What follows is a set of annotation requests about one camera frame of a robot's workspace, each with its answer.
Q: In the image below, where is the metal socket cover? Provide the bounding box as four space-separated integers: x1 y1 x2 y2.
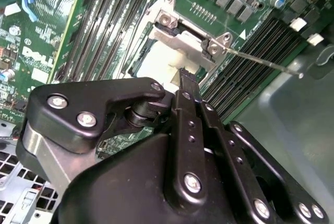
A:
130 25 217 78

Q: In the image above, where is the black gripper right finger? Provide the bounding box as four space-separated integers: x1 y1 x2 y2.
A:
180 68 330 224

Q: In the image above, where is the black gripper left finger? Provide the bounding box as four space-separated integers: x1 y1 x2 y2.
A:
15 77 209 210

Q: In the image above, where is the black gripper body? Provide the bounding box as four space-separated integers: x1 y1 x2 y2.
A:
56 132 254 224

